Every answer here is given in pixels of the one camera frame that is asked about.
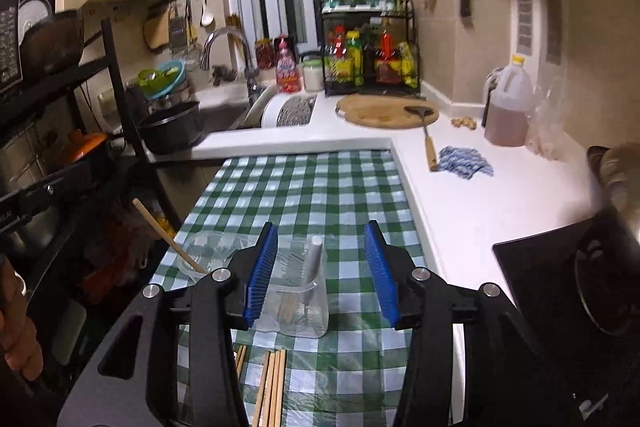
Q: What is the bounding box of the white lidded jar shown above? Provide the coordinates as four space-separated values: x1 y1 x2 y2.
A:
302 52 326 92

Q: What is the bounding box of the pink dish soap bottle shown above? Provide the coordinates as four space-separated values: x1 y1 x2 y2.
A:
275 35 304 93

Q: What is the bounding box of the red capped sauce bottle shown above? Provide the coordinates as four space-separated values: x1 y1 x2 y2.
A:
327 27 346 58

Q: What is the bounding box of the dark brown rice cooker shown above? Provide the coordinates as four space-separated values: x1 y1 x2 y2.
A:
20 9 85 78

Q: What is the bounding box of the pile of wooden chopsticks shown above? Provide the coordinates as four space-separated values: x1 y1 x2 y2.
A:
233 345 287 427

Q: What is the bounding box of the white round appliance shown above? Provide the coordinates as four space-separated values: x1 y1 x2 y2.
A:
17 0 56 48

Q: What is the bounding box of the plastic cooking oil jug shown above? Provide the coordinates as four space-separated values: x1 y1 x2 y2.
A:
482 54 534 147

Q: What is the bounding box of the black wire spice rack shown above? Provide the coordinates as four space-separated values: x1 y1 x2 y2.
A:
320 0 422 98

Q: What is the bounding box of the orange pot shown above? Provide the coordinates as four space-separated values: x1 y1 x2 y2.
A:
59 131 109 166

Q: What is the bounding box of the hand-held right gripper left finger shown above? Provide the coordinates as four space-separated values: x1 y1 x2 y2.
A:
57 222 279 427

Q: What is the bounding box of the clear plastic utensil container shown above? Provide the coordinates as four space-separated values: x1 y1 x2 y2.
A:
249 237 332 339

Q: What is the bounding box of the clear glass bowl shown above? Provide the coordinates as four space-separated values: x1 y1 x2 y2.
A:
175 230 251 282

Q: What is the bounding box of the round wooden cutting board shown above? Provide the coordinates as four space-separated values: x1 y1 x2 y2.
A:
335 94 440 128

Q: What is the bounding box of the white dish drainer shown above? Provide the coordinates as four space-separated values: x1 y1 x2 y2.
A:
245 84 319 129

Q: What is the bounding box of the dark soy sauce bottle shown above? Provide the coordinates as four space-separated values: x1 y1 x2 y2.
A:
362 24 381 82

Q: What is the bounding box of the black microwave oven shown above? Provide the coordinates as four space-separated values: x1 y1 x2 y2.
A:
0 0 24 90

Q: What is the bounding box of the black cooking pot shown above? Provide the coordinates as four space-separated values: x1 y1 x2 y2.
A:
137 100 205 156

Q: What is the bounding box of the yellow green sauce bottle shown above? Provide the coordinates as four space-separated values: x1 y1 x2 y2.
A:
345 31 364 86

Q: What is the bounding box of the green checkered tablecloth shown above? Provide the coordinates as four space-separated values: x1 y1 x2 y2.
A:
150 149 455 427

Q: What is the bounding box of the red label oil bottle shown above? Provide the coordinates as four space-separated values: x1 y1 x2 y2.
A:
375 19 401 84

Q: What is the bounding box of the hanging wooden cutting board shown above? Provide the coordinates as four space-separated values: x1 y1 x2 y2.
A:
143 14 171 53

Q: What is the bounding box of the grey wall vent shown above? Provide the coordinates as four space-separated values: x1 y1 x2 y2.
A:
513 0 532 53
543 0 564 66

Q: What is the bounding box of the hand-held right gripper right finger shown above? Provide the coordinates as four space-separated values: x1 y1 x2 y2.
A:
363 220 584 427

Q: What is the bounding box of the red chili jar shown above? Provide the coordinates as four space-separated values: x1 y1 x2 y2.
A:
254 38 276 70

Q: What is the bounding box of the metal grater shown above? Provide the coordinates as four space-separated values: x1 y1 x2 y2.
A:
168 4 187 56

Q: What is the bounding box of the steel stock pot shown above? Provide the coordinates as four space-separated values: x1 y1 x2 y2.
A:
0 126 57 188

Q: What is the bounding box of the yellow seasoning packet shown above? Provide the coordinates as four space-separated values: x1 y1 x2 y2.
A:
400 42 420 88

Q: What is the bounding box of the blue white dish cloth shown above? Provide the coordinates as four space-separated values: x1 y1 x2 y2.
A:
437 146 495 180

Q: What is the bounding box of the stack of colander bowls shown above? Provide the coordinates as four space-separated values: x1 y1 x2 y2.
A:
134 59 194 108

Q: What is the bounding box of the wooden handled metal spatula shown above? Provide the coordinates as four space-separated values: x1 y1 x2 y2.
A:
404 105 440 172

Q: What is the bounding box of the chrome kitchen faucet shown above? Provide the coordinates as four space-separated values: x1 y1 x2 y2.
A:
200 27 259 101

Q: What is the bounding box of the long bamboo cooking chopstick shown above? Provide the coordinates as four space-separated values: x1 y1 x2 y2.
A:
132 199 207 274

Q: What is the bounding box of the black stove top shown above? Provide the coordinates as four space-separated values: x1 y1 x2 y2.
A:
492 211 640 427

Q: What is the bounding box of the person's left hand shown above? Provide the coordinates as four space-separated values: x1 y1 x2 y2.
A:
0 257 46 382

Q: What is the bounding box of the black metal shelf rack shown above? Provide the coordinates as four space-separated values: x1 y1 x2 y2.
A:
0 19 153 218

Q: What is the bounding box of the steel kitchen sink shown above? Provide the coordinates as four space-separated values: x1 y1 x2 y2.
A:
195 96 252 134

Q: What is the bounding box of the clear plastic bag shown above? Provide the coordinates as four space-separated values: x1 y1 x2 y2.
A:
529 77 592 160

